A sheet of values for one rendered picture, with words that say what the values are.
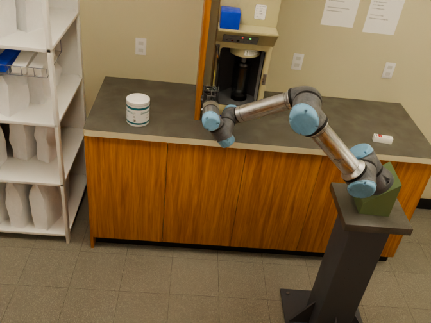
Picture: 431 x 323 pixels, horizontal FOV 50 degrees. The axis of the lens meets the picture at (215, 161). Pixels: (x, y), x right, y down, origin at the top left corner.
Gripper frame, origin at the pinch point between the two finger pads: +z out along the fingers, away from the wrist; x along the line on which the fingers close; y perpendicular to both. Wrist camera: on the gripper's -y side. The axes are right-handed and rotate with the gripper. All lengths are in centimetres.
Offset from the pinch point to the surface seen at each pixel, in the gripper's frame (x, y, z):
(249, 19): -19, 23, 44
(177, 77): 18, -33, 87
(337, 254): -71, -67, -38
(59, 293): 79, -130, -21
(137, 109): 38, -25, 21
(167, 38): 26, -7, 87
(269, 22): -30, 23, 44
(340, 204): -67, -37, -34
